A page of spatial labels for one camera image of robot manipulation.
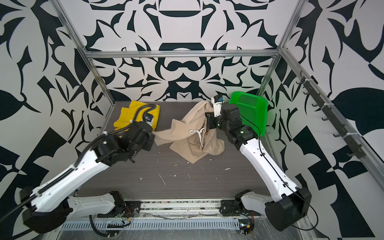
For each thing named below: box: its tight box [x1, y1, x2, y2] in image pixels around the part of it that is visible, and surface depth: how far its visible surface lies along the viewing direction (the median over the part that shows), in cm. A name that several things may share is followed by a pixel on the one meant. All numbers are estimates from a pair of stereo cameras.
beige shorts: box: [153, 101, 225, 164], surface depth 80 cm
